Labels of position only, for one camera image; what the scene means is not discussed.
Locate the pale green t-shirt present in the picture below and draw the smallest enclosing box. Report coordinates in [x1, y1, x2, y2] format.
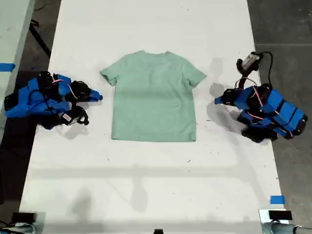
[99, 50, 208, 143]

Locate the black tripod leg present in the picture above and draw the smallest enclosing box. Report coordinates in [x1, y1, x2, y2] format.
[28, 20, 52, 58]

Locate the long blue tape strip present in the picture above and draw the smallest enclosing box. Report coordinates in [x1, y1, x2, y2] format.
[0, 62, 16, 72]

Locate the pale grey side table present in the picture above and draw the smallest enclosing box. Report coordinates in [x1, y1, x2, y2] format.
[0, 0, 36, 139]

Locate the square blue tape patch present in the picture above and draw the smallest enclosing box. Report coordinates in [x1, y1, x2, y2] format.
[270, 195, 285, 205]

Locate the white plate under box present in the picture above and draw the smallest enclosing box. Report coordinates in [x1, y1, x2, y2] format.
[258, 209, 294, 224]

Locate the small black box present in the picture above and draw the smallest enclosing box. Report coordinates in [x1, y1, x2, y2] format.
[268, 211, 293, 220]
[11, 212, 37, 223]

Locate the grey metal pipe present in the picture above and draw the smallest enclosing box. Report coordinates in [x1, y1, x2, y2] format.
[262, 221, 312, 234]

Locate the camera black stalk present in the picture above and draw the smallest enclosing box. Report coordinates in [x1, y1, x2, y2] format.
[237, 69, 247, 90]
[70, 101, 85, 115]

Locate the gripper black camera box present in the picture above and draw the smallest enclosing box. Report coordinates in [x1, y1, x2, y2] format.
[235, 52, 264, 73]
[60, 107, 90, 126]

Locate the camera black cable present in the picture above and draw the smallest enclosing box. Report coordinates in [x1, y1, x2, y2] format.
[253, 51, 274, 86]

